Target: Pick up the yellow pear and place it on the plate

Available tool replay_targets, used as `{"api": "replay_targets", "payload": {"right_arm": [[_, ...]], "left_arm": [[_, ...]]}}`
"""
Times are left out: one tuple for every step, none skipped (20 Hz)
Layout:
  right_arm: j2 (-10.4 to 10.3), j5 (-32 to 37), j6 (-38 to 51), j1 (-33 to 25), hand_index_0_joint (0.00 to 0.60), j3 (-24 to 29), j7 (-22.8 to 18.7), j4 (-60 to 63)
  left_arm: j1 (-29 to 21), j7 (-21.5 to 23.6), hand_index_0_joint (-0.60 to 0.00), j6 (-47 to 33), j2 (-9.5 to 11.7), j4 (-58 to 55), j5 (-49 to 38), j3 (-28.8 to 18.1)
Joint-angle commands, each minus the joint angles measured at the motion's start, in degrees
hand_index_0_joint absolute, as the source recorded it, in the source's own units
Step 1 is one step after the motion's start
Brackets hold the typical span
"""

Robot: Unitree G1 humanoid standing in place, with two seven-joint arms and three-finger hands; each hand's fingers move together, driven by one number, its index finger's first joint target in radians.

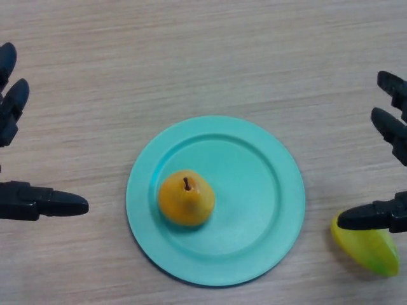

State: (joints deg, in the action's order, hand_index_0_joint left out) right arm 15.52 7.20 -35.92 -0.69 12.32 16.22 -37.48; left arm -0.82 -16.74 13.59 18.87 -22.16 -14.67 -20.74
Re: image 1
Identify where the yellow orange pear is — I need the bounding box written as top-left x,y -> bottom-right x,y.
158,169 -> 216,227

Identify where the round teal green plate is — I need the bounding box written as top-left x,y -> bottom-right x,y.
125,116 -> 306,288

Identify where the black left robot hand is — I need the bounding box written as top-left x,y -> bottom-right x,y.
0,42 -> 90,222

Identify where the yellow green starfruit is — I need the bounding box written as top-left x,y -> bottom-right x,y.
330,212 -> 400,276

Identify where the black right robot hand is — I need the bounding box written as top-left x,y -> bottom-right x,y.
336,71 -> 407,234

